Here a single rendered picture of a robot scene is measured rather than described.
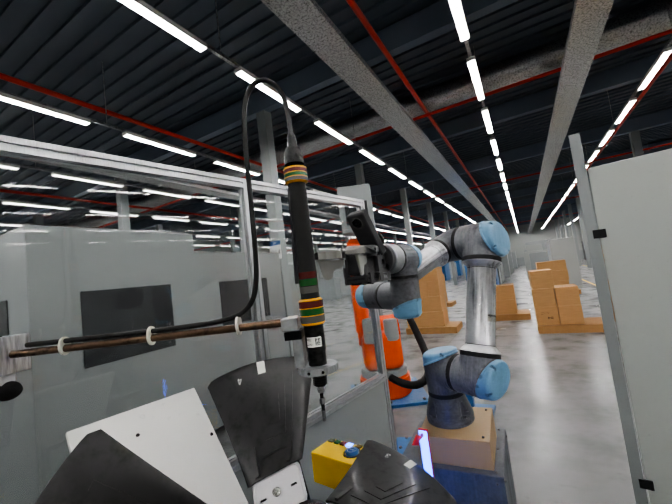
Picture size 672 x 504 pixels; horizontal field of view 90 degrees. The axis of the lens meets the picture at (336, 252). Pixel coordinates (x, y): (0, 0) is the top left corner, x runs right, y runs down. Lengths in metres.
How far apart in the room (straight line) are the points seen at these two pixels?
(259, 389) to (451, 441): 0.65
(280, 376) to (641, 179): 1.96
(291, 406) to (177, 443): 0.29
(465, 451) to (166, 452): 0.80
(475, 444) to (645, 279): 1.37
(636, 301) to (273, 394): 1.89
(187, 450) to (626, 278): 2.04
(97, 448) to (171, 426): 0.36
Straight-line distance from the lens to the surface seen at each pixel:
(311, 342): 0.60
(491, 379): 1.09
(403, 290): 0.87
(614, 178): 2.25
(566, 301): 7.99
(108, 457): 0.58
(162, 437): 0.91
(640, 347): 2.29
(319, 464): 1.20
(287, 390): 0.75
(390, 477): 0.83
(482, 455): 1.20
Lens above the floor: 1.59
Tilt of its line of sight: 4 degrees up
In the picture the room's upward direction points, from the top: 7 degrees counter-clockwise
